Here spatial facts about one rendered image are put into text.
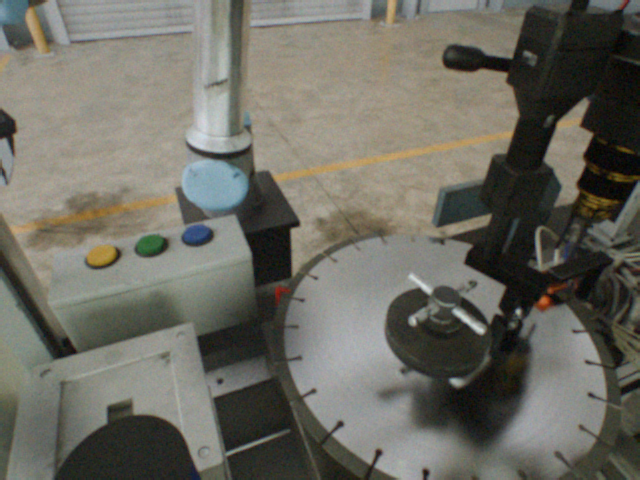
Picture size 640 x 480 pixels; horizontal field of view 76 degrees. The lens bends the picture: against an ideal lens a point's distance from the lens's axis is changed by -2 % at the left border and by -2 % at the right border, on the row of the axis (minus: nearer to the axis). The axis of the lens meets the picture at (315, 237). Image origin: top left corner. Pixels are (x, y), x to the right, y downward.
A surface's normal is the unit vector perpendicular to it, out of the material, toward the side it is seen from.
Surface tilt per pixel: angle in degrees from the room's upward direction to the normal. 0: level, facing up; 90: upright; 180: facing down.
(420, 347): 5
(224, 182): 98
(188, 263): 0
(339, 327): 0
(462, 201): 90
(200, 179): 98
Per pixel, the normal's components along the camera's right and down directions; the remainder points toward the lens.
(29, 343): 0.37, 0.59
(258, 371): 0.01, -0.78
